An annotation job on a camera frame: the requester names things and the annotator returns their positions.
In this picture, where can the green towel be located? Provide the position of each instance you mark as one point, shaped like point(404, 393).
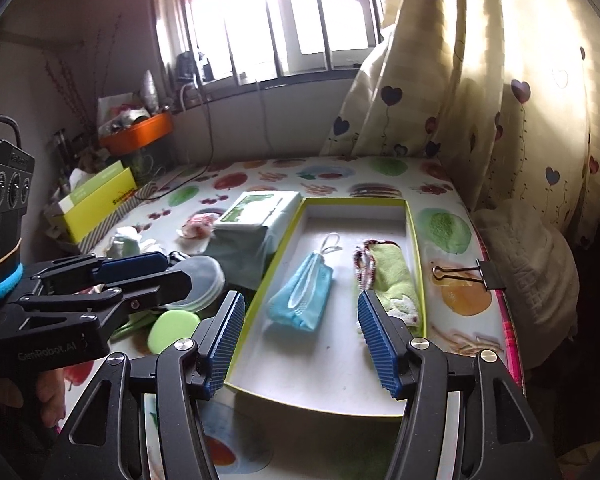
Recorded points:
point(395, 275)

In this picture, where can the grey cloth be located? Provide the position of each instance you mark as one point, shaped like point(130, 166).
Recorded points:
point(240, 260)

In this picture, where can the clear round plastic container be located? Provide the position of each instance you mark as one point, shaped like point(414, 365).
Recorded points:
point(200, 280)

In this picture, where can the pink white cloth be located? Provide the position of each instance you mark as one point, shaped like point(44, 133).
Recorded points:
point(197, 225)

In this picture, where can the green soap box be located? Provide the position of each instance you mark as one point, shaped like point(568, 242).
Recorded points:
point(172, 330)

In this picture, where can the black white striped box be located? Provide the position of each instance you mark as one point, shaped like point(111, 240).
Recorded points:
point(115, 220)

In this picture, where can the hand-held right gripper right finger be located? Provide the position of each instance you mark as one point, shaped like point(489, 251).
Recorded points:
point(377, 345)

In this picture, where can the white quilted cushion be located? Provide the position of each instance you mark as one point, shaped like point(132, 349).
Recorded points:
point(525, 270)

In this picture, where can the green-rimmed cardboard box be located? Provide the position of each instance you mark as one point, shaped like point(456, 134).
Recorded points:
point(330, 350)

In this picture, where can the person's left hand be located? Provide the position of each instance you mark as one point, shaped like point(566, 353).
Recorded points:
point(50, 400)

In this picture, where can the white tissue pack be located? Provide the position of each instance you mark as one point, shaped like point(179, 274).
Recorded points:
point(252, 210)

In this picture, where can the barred window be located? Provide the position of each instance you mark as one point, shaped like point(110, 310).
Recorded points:
point(300, 10)

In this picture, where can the orange basin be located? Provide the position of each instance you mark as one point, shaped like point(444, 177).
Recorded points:
point(140, 135)

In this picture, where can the clear plastic bag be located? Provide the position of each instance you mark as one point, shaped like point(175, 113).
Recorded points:
point(115, 107)

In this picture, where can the pink plaid cloth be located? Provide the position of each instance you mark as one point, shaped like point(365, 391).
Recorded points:
point(509, 340)

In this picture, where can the black binder clip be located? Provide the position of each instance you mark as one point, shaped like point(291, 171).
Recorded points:
point(490, 275)

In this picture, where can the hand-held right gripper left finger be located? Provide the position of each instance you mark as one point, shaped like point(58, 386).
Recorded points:
point(225, 345)

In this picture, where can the blue face mask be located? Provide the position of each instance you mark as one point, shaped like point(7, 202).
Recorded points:
point(300, 305)

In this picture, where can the silver foil cone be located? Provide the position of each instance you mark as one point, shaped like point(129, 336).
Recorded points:
point(150, 87)

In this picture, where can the glass jar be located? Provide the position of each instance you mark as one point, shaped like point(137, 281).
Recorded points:
point(140, 165)

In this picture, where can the heart-print curtain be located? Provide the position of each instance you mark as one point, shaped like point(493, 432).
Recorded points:
point(480, 85)

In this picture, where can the black device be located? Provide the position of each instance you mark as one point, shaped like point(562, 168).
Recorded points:
point(184, 67)

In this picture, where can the plain white sock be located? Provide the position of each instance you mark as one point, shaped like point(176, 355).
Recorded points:
point(125, 242)

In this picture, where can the yellow-green carton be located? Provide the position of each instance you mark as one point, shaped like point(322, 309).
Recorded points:
point(100, 210)

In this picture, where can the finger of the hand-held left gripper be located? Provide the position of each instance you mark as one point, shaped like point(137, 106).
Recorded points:
point(130, 266)
point(150, 292)

